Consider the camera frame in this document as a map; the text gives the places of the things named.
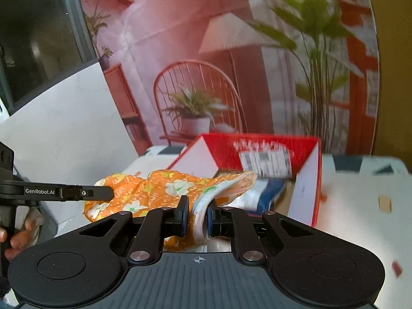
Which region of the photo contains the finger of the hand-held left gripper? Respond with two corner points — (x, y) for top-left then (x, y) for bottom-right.
(63, 185), (115, 201)

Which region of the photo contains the orange floral cloth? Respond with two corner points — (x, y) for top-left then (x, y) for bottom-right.
(84, 170), (258, 253)

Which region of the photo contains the blue and white cloth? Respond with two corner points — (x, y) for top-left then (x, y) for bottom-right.
(230, 178), (288, 213)

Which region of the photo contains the dark window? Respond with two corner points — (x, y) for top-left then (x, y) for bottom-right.
(0, 0), (99, 115)

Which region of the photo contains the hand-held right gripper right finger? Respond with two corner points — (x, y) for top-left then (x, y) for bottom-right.
(206, 206), (316, 262)

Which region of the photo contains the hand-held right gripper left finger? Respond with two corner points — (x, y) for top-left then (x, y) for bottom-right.
(79, 195), (189, 262)

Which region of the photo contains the red strawberry print box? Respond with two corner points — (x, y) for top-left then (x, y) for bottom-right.
(166, 133), (322, 227)

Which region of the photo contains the person's left hand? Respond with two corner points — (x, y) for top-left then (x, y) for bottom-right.
(0, 208), (45, 261)

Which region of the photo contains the wall poster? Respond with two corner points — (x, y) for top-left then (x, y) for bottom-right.
(75, 0), (379, 157)

